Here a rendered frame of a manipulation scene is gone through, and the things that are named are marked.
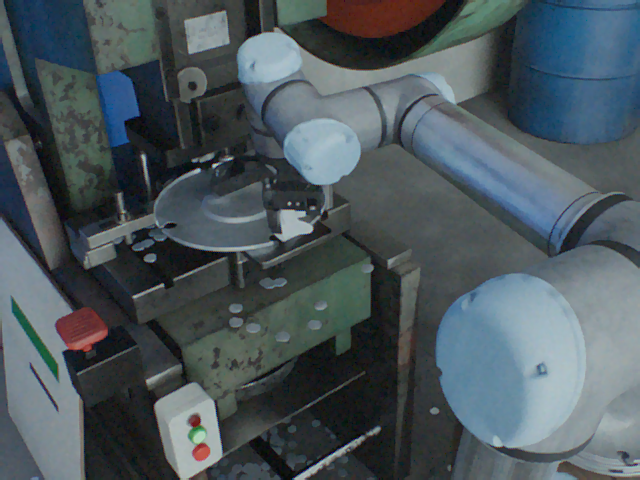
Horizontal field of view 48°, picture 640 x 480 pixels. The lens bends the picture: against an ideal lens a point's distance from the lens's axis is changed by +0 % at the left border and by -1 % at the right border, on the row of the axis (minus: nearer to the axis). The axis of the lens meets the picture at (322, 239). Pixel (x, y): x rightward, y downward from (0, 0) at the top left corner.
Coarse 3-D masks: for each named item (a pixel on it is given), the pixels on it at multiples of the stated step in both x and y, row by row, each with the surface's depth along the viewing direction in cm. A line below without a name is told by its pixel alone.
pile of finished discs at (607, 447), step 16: (624, 400) 135; (608, 416) 132; (624, 416) 131; (608, 432) 129; (624, 432) 129; (592, 448) 126; (608, 448) 126; (624, 448) 126; (576, 464) 128; (592, 464) 126; (608, 464) 124; (624, 464) 124
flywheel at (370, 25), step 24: (336, 0) 135; (360, 0) 131; (384, 0) 125; (408, 0) 120; (432, 0) 116; (456, 0) 115; (336, 24) 138; (360, 24) 132; (384, 24) 127; (408, 24) 122; (432, 24) 128
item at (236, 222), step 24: (168, 192) 127; (192, 192) 127; (240, 192) 125; (168, 216) 120; (192, 216) 120; (216, 216) 119; (240, 216) 118; (264, 216) 119; (312, 216) 119; (192, 240) 114; (216, 240) 114; (240, 240) 114; (264, 240) 113
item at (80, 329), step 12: (72, 312) 104; (84, 312) 103; (96, 312) 103; (60, 324) 101; (72, 324) 101; (84, 324) 101; (96, 324) 101; (60, 336) 100; (72, 336) 99; (84, 336) 99; (96, 336) 100; (72, 348) 99; (84, 348) 103
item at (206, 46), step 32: (192, 0) 107; (224, 0) 110; (192, 32) 109; (224, 32) 112; (192, 64) 111; (224, 64) 115; (192, 96) 112; (224, 96) 114; (160, 128) 120; (192, 128) 115; (224, 128) 116
